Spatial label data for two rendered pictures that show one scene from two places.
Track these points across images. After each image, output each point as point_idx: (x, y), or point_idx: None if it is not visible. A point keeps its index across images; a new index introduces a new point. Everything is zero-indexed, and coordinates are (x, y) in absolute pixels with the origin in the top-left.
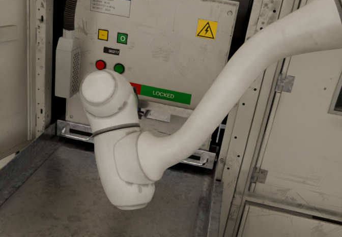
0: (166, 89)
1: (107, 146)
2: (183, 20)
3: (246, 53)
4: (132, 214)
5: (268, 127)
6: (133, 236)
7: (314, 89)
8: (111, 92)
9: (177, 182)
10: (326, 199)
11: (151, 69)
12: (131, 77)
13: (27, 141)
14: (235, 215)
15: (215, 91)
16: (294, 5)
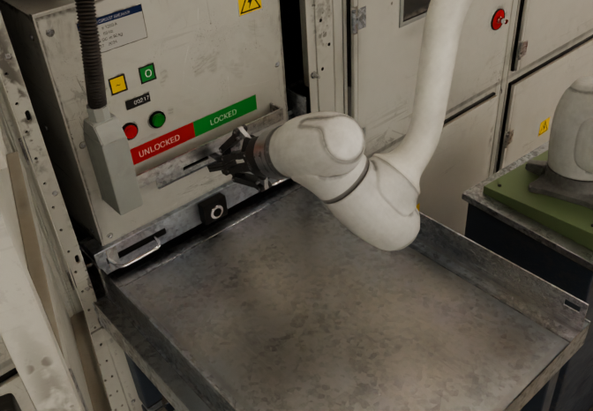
0: (225, 107)
1: (372, 196)
2: (219, 1)
3: (453, 11)
4: (326, 268)
5: (355, 78)
6: (362, 281)
7: (383, 9)
8: (361, 134)
9: (297, 207)
10: None
11: (199, 93)
12: (176, 121)
13: (85, 315)
14: None
15: (440, 66)
16: None
